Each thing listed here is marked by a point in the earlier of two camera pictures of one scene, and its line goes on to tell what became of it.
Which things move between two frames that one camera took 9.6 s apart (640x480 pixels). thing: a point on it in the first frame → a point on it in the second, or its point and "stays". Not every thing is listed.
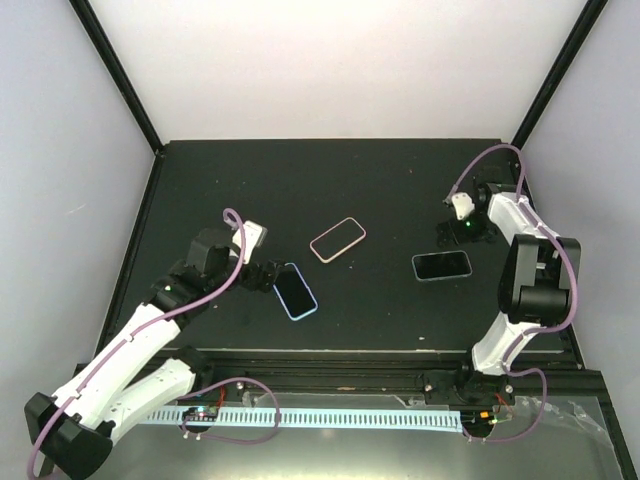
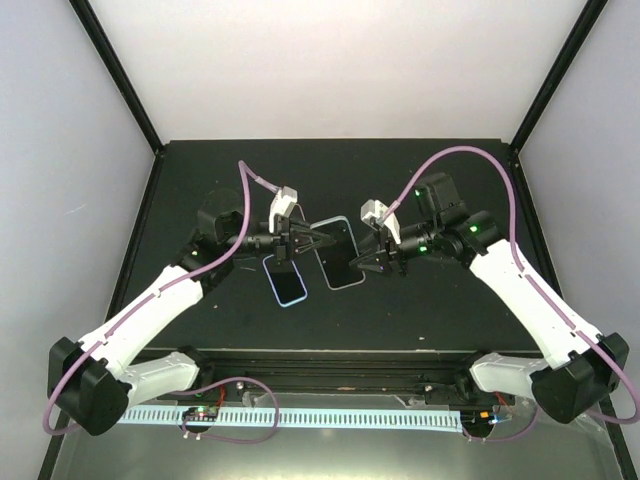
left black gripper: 253,282 → 286,242
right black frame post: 559,73 stays
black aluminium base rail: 447,374 stays
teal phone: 442,265 → 335,258
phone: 337,240 → 297,214
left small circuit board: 201,413 stays
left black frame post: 120,72 stays
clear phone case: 438,265 → 335,257
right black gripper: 459,236 → 388,254
